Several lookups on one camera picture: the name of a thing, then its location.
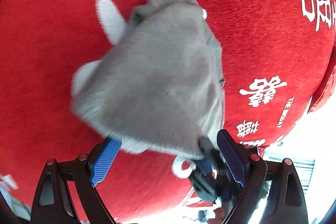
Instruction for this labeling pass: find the grey knit sweater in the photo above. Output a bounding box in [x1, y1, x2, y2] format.
[71, 0, 225, 159]

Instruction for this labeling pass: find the red blanket with white print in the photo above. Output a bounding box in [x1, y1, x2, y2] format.
[1, 0, 335, 222]

